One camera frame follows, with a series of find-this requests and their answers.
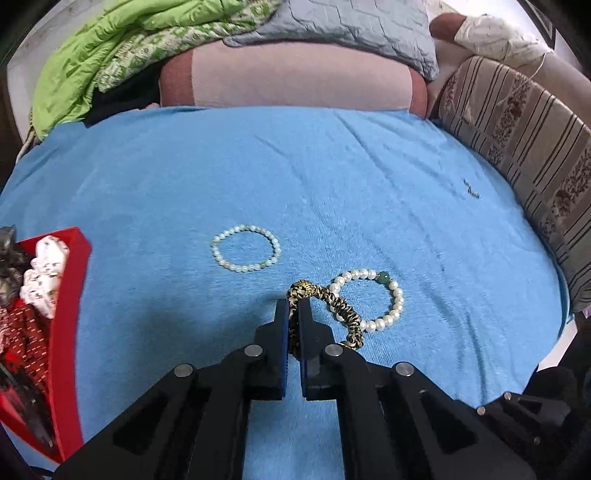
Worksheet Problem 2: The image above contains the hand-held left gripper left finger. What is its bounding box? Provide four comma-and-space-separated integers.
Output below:
53, 299, 291, 480

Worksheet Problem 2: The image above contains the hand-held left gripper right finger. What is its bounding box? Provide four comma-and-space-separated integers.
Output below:
298, 299, 539, 480

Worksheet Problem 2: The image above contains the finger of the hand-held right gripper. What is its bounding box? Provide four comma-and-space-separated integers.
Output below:
477, 391, 573, 462

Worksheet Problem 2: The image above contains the gold beaded bracelet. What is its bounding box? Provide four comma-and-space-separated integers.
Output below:
287, 279, 365, 356

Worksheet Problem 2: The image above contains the large pearl bracelet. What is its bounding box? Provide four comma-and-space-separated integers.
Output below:
330, 268, 404, 330

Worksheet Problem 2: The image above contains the small pearl bracelet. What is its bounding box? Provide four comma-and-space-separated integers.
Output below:
211, 224, 281, 272

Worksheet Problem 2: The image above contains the red tray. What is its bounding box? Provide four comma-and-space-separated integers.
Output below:
0, 226, 92, 464

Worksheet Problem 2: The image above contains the white polka dot scrunchie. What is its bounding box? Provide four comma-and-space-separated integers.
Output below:
23, 235, 70, 319

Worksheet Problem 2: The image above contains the red polka dot scrunchie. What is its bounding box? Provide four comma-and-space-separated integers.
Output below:
0, 302, 56, 393

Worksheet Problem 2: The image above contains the black hair claw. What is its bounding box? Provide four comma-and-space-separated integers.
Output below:
0, 360, 54, 448

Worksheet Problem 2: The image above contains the grey scrunchie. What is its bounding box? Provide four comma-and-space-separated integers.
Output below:
0, 225, 26, 308

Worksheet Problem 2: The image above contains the blue cloth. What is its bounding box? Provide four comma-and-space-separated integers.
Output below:
0, 106, 573, 480

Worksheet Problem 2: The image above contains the striped floral cushion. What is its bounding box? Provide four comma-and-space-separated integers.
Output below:
436, 56, 591, 315

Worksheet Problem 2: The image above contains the grey quilted pillow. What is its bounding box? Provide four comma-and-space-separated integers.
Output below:
223, 0, 439, 81

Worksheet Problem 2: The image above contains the green quilt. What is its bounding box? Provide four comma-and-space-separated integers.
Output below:
32, 0, 282, 139

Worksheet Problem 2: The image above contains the white floral cloth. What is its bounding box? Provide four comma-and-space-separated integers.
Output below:
455, 14, 548, 65

